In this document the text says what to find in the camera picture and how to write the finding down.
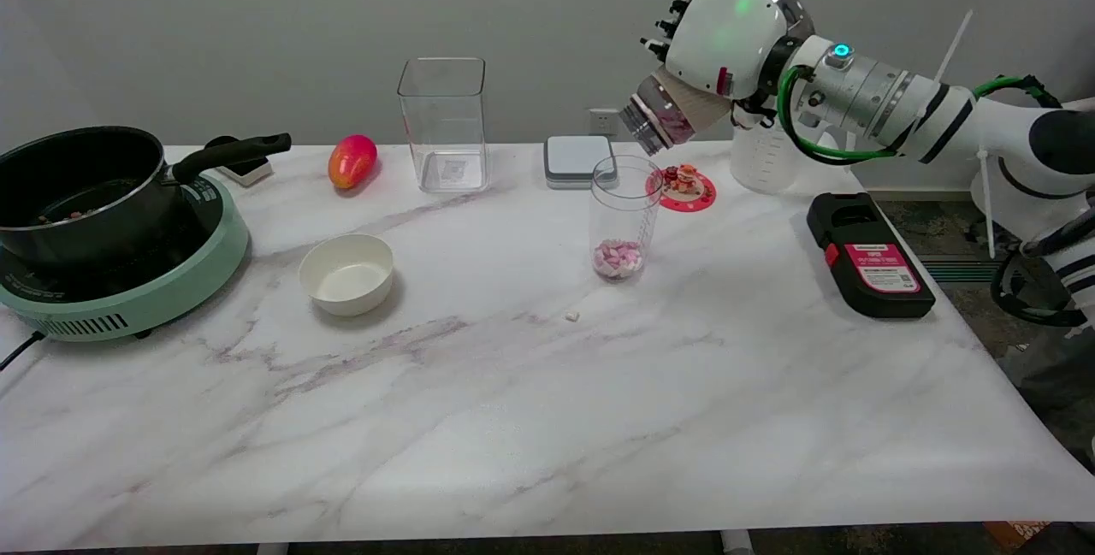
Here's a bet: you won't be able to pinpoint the grey white square lid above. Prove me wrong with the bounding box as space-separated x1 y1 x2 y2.
543 135 619 191

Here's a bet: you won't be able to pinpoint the black cooker power cord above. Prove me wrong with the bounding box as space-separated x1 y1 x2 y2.
0 331 44 372

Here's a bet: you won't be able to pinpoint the red round coaster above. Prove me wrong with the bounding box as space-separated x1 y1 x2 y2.
646 163 717 213

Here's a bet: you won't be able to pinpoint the black saucepan with handle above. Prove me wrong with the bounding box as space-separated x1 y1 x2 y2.
0 126 293 270

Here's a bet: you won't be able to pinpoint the green induction cooker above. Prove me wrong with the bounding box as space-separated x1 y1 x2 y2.
0 172 251 343

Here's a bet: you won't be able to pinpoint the white round bowl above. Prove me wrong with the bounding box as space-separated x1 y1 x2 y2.
298 233 395 317

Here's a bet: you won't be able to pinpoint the red yellow mango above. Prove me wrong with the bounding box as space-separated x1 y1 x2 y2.
328 134 379 191

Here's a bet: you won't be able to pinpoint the orange cardboard piece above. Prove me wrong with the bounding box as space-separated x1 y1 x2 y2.
984 521 1050 550

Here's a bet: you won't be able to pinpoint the clear tall plastic cup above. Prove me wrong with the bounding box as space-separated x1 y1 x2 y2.
589 155 665 281

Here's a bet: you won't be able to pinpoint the clear square plastic container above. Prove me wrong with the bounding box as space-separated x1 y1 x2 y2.
397 57 490 194

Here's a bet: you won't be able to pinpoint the translucent plastic measuring jug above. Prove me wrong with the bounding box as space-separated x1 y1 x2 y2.
730 115 849 195

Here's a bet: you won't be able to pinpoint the clear bottle with beige sleeve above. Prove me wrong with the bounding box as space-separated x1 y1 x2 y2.
618 68 737 156

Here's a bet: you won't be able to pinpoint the pink white candies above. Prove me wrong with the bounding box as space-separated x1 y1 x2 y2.
594 239 644 280

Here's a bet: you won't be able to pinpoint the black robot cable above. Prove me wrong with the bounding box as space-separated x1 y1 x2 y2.
990 211 1095 330

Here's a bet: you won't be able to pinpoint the white black power adapter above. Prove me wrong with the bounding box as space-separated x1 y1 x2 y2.
205 136 275 188

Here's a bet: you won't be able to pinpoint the small orange toy figurine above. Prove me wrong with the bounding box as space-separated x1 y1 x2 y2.
663 164 704 195

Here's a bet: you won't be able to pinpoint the black box with red label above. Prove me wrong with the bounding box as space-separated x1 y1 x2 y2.
807 192 937 320

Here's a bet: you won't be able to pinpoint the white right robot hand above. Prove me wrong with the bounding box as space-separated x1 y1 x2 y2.
640 0 816 103

